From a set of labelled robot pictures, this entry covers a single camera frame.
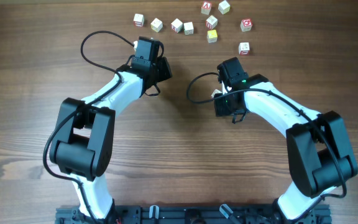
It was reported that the white block yellow side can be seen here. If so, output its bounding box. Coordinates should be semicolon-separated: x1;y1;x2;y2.
150;18;163;32

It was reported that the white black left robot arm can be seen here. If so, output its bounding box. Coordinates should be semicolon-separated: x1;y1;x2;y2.
43;37;172;223

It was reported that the yellow top block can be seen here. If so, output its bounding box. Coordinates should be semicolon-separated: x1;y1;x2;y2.
207;30;218;43

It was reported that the white block red base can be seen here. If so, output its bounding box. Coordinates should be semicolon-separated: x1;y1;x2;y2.
238;42;250;55

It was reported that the plain white top block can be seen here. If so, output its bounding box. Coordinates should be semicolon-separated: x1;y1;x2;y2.
218;0;231;14

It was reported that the white block red U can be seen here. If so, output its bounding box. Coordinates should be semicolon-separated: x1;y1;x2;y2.
206;15;218;30

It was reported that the white block red bottom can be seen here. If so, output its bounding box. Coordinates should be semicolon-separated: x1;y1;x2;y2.
133;14;145;27

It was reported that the red O block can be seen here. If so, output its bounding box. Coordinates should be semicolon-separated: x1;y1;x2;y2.
241;19;253;32

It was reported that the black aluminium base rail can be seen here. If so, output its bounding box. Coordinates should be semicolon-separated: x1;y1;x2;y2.
55;204;332;224

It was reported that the white block red X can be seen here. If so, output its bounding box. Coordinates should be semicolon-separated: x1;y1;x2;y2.
171;19;183;33

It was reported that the red A block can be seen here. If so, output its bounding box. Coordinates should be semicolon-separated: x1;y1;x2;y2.
201;1;212;15

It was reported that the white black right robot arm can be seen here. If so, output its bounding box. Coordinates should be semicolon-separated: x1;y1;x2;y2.
214;57;358;223

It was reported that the white block green side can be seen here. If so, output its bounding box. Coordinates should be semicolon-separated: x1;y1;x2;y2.
183;22;194;35

